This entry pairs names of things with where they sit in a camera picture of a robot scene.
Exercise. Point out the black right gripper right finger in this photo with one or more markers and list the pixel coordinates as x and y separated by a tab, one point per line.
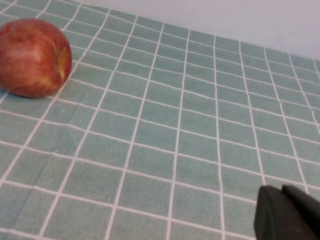
305	200

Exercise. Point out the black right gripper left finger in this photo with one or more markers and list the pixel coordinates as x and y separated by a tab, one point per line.
275	217

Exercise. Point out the green white checked tablecloth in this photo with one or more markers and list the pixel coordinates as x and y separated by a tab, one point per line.
160	140

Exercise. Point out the dull red apple with sticker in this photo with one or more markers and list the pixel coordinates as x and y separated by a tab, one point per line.
30	60

